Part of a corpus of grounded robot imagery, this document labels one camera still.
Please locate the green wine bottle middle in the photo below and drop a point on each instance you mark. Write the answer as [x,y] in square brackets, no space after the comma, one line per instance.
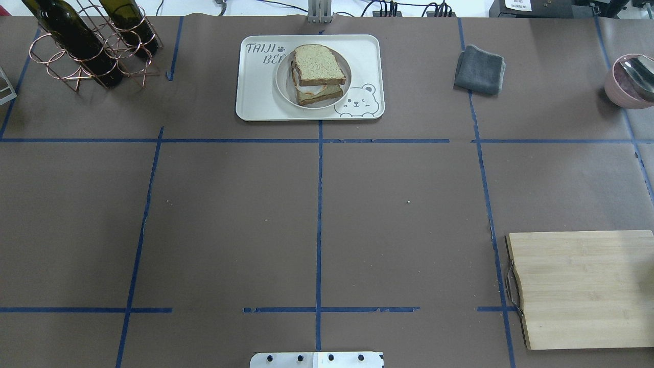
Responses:
[69,31]

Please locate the white wire cup rack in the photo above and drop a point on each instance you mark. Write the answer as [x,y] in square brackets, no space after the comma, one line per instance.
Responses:
[8,92]

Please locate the green wine bottle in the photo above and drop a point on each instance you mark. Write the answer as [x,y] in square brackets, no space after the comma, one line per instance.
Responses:
[136,31]
[69,31]

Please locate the bread slice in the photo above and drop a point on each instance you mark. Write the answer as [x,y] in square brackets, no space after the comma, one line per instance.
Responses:
[316,65]
[332,92]

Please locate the cream bear tray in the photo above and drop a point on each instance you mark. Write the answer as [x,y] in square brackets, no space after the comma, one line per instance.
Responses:
[258,99]

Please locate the white round plate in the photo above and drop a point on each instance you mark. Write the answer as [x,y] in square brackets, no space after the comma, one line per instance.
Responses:
[285,86]

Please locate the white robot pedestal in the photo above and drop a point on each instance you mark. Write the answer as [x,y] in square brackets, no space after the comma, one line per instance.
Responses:
[318,359]

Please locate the grey folded cloth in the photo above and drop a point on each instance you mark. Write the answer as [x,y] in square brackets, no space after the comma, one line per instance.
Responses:
[480,71]

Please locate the copper wire bottle rack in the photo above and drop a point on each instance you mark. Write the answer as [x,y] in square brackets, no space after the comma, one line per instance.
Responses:
[104,41]

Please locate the wooden cutting board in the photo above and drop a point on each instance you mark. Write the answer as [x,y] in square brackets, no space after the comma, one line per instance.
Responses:
[584,289]

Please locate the fried egg toy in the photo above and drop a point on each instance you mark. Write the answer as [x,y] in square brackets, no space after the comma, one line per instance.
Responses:
[304,91]

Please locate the pink bowl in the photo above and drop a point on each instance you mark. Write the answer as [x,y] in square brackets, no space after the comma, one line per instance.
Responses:
[619,88]

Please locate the aluminium frame post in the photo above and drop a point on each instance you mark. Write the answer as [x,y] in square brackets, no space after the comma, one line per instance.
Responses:
[320,11]

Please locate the green wine bottle rear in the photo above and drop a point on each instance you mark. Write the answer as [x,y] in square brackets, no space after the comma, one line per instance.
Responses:
[136,31]

